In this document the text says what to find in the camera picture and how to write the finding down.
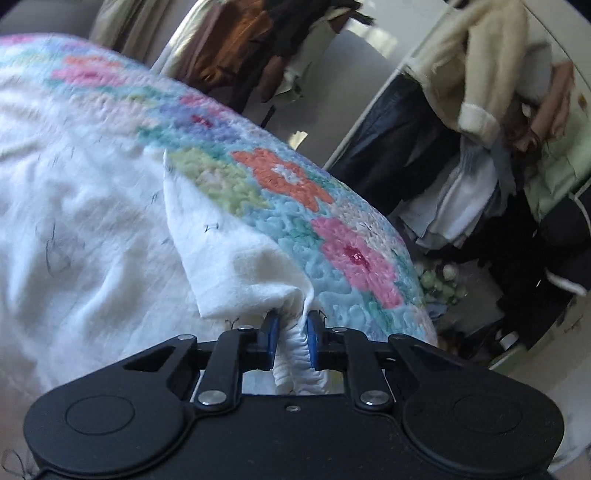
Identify white hanging clothes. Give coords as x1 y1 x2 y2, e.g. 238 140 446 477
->
399 141 506 252

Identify light green garment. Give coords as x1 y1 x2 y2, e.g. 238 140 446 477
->
524 90 591 224

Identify floral quilted blanket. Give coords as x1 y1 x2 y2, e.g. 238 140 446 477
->
0 32 440 349

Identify brown hanging jacket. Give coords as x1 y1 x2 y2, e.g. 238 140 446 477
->
188 0 274 95

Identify black garment with white trim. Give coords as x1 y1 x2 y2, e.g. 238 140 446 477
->
480 191 591 365

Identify green and white artificial flowers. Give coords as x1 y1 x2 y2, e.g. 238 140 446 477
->
416 264 465 306

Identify hanging clothes right rack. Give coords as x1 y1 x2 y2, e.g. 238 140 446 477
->
322 0 467 171

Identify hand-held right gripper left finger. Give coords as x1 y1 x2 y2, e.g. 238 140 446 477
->
124 310 280 411

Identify beige curtain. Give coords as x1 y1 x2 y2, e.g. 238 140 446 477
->
89 0 185 52

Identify white bow-print pants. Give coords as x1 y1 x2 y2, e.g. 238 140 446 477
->
0 85 334 480

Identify black hanging garment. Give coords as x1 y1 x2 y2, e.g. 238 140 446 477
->
230 0 376 127

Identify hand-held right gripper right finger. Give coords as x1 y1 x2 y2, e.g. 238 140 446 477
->
307 310 462 411

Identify cream fleece jacket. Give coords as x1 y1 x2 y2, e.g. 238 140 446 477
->
405 0 555 149

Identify dusty pink garment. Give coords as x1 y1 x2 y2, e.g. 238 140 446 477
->
505 59 574 154

